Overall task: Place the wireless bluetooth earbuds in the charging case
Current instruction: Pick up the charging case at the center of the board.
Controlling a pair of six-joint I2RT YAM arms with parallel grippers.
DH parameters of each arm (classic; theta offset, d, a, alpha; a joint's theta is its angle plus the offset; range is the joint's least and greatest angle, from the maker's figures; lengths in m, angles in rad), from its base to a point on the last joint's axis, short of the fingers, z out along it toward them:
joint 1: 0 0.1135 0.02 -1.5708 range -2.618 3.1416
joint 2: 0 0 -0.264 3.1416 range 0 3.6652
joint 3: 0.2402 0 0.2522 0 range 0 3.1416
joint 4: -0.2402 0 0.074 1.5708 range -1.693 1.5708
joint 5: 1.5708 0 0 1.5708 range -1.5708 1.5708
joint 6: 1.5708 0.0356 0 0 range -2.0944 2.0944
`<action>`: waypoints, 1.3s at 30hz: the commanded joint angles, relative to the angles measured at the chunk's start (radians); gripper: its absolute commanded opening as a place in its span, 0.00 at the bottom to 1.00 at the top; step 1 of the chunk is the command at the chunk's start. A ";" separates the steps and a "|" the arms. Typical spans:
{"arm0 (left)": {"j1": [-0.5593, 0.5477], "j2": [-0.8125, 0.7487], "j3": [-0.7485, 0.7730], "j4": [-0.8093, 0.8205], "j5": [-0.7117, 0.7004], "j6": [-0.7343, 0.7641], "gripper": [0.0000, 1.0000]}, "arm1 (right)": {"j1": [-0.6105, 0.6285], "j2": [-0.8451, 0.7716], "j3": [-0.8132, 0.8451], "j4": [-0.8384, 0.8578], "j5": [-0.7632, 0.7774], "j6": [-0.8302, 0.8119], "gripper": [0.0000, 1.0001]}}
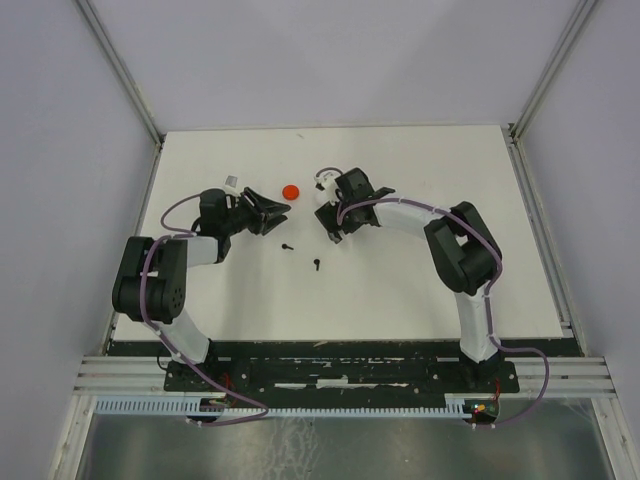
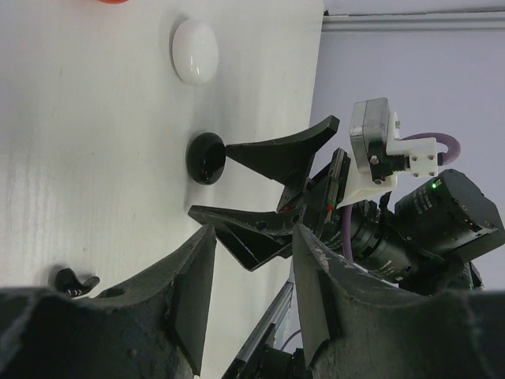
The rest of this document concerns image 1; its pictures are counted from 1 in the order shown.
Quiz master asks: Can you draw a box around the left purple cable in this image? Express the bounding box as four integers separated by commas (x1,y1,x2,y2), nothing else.
139,193,271,429

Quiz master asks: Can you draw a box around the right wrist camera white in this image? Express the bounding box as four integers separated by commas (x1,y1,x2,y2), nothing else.
314,167,343,191

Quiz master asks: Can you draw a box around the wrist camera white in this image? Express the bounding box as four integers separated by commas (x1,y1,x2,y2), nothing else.
223,175,239,196
314,167,343,191

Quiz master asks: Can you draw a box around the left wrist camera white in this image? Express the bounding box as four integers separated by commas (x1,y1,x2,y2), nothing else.
223,175,239,196

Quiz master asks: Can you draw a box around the right aluminium corner post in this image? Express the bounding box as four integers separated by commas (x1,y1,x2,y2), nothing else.
507,0,601,146

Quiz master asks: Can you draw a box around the white slotted cable duct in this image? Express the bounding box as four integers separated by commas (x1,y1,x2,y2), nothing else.
93,392,476,419

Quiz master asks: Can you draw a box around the round orange earbud case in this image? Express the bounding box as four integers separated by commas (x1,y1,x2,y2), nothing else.
281,184,300,201

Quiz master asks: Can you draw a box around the aluminium frame rail front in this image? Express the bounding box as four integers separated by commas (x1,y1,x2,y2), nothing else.
73,356,616,399

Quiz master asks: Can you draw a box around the left aluminium corner post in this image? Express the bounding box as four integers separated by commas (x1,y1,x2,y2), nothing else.
73,0,165,147

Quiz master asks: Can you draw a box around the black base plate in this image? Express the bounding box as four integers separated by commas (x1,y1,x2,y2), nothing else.
163,357,517,396

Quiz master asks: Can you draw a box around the aluminium corner post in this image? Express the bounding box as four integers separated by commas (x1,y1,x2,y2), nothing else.
507,0,601,146
73,0,165,147

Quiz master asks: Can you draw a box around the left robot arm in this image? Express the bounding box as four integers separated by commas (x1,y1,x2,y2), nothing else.
112,187,291,390

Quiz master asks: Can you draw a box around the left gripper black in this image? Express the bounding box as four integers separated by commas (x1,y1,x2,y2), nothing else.
221,186,291,236

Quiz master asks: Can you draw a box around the right controller board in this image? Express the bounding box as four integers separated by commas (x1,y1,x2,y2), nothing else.
470,400,500,425

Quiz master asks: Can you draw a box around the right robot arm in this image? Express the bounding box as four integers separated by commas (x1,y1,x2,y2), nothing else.
314,167,503,391

